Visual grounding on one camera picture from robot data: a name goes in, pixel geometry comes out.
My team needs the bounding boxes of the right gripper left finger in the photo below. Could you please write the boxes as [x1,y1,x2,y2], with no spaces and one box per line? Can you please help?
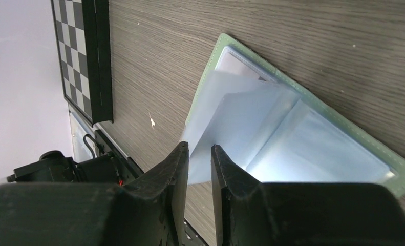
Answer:
[0,141,189,245]

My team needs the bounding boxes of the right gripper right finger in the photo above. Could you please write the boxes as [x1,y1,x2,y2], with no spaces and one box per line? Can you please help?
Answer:
[211,145,405,245]

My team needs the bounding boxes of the green card holder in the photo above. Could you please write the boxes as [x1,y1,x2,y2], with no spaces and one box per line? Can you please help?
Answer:
[182,33,405,196]

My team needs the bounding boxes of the white card with magnetic stripe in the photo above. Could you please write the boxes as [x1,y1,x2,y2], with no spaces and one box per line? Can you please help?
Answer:
[215,46,276,82]

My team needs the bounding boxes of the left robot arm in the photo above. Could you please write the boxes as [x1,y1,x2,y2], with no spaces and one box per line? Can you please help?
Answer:
[6,130,143,186]

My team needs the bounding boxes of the black white chessboard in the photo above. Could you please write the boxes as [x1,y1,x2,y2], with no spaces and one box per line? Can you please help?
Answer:
[51,0,114,125]

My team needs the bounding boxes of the aluminium front rail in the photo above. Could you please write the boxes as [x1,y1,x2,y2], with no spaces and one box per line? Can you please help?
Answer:
[69,105,96,162]

